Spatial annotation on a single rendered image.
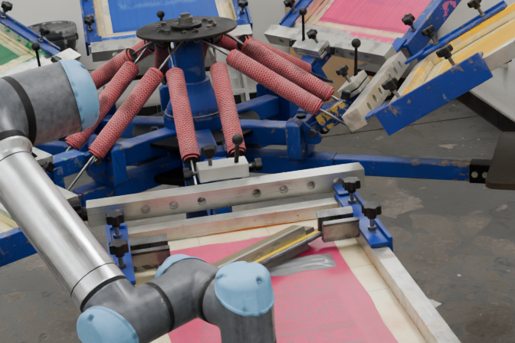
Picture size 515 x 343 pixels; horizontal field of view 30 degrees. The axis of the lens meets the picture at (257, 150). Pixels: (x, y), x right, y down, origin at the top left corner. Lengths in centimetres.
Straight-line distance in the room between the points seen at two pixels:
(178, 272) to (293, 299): 67
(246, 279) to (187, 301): 10
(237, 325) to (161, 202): 107
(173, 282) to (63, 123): 33
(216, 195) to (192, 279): 101
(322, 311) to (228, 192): 52
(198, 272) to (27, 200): 25
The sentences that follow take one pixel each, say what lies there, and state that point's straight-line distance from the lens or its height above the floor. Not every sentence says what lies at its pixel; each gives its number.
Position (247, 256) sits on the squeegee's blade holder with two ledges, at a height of 100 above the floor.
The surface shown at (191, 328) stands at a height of 95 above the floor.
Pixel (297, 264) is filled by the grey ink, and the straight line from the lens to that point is 211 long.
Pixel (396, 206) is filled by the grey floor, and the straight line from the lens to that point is 477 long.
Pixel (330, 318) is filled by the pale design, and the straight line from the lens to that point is 191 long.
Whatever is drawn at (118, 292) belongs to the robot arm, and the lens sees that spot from 129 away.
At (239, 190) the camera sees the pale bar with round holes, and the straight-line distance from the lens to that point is 233.
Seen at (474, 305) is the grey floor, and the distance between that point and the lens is 390.
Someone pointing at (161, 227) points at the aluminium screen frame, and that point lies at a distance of 228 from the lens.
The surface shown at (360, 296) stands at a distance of 198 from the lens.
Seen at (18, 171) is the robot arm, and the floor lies 145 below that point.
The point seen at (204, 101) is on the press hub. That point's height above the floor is 110.
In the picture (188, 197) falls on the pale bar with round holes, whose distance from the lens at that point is 232.
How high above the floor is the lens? 191
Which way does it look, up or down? 20 degrees down
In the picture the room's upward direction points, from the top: 5 degrees counter-clockwise
